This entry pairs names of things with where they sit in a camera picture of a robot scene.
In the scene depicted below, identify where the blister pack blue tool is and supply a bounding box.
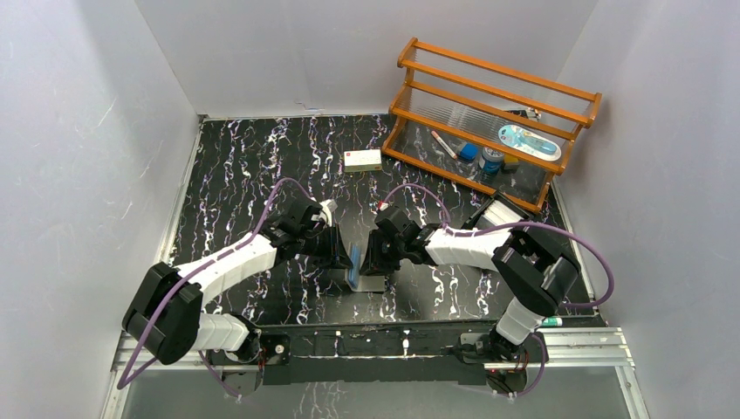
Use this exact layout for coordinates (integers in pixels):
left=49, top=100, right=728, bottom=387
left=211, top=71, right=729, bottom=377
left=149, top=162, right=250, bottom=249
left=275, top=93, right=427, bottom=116
left=498, top=125, right=562, bottom=161

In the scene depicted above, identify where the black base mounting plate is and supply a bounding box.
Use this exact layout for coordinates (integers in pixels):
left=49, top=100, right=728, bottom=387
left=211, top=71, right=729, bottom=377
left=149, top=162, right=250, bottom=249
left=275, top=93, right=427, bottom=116
left=254, top=320, right=522, bottom=388

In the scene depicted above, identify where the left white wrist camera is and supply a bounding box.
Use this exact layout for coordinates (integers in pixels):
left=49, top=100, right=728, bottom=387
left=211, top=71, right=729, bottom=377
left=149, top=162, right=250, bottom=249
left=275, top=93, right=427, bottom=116
left=317, top=199, right=338, bottom=227

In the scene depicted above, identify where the black card tray box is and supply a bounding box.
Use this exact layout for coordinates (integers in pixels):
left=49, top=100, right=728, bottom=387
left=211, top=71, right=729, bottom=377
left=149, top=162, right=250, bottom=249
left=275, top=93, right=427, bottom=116
left=461, top=192, right=531, bottom=230

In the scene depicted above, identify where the grey card holder wallet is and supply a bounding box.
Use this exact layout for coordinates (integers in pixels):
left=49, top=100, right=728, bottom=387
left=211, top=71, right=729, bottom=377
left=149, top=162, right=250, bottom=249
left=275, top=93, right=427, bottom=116
left=344, top=243, right=387, bottom=294

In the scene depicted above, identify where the orange wooden shelf rack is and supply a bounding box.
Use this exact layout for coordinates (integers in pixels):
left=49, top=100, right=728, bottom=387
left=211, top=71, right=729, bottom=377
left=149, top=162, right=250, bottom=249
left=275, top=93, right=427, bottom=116
left=381, top=38, right=603, bottom=212

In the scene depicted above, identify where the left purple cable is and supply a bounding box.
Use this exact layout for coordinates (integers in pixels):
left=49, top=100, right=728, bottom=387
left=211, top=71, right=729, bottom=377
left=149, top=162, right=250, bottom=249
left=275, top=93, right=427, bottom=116
left=115, top=177, right=316, bottom=391

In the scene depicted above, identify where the blue small block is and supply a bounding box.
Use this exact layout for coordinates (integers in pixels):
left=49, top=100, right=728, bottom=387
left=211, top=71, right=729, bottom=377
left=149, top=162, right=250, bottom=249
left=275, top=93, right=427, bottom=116
left=456, top=142, right=479, bottom=161

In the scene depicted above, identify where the yellow black small block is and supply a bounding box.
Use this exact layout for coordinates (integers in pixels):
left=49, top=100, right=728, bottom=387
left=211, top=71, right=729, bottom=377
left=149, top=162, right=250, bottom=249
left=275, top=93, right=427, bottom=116
left=501, top=155, right=520, bottom=173

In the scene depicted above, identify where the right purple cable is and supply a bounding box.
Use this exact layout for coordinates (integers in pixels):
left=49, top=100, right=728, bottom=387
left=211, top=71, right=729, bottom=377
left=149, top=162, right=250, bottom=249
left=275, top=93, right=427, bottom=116
left=378, top=182, right=616, bottom=311

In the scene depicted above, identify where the white small cardboard box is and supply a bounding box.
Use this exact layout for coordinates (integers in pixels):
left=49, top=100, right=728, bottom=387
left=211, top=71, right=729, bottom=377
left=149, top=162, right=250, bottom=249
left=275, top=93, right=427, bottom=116
left=343, top=149, right=382, bottom=173

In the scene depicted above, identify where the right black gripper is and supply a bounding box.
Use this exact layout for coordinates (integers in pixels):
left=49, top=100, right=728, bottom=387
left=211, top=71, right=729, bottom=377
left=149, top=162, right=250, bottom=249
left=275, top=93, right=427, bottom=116
left=360, top=229, right=406, bottom=275

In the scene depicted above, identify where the purple cable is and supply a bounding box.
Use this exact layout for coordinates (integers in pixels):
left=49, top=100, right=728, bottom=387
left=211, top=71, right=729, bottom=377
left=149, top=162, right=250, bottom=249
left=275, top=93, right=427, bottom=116
left=115, top=177, right=316, bottom=391
left=378, top=182, right=616, bottom=311

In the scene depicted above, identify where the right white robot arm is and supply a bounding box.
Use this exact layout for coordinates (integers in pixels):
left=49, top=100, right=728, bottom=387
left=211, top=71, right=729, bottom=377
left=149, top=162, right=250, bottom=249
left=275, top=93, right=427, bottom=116
left=359, top=207, right=580, bottom=362

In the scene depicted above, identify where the green white marker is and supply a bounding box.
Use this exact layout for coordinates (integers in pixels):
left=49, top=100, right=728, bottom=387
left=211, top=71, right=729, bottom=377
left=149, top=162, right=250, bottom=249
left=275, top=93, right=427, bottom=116
left=540, top=317, right=564, bottom=327

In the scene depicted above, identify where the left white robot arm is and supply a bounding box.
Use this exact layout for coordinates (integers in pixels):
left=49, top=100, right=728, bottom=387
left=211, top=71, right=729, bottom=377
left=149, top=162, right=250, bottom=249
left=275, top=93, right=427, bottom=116
left=122, top=197, right=353, bottom=365

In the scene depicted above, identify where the white marker pen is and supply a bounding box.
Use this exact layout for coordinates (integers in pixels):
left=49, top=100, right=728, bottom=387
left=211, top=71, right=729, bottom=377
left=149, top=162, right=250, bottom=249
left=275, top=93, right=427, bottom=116
left=431, top=130, right=458, bottom=160

